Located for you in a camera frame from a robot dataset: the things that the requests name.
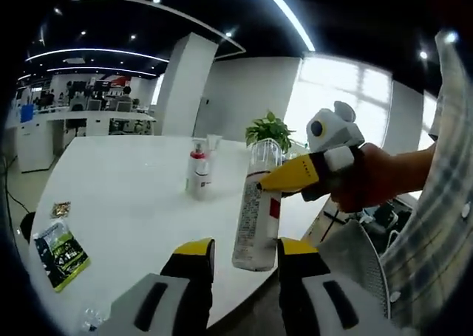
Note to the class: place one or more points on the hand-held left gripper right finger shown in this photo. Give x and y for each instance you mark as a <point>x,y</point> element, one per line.
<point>299,277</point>

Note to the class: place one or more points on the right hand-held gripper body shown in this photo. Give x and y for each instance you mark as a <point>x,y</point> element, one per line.
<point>332,129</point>

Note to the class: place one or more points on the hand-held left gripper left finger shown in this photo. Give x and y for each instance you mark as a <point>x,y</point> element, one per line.
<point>192,277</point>

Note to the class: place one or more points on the tall skincare bottle clear cap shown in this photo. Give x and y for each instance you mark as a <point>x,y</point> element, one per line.
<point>253,221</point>

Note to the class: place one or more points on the white tall cup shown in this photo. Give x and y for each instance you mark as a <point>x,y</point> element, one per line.
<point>214,143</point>

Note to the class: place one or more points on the white skincare bottle red collar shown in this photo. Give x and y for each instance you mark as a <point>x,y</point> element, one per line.
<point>197,162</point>

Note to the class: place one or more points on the green and black packet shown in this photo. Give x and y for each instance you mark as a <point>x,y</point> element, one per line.
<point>63,256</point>

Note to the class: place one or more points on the gold foil packet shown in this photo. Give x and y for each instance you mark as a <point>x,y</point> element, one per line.
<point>61,209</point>

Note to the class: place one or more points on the person's right hand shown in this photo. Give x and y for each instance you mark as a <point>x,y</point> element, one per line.
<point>366,181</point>

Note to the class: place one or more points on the potted green plant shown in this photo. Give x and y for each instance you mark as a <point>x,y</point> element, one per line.
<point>271,129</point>

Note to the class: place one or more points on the grey mesh office chair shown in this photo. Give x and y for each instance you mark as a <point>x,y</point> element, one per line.
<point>354,262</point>

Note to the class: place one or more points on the crumpled clear plastic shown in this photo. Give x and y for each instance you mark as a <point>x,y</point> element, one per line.
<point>92,318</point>

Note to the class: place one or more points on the row of white office desks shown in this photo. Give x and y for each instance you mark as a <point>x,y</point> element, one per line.
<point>81,122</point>

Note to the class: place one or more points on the blue box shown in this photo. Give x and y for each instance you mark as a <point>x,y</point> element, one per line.
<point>27,113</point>

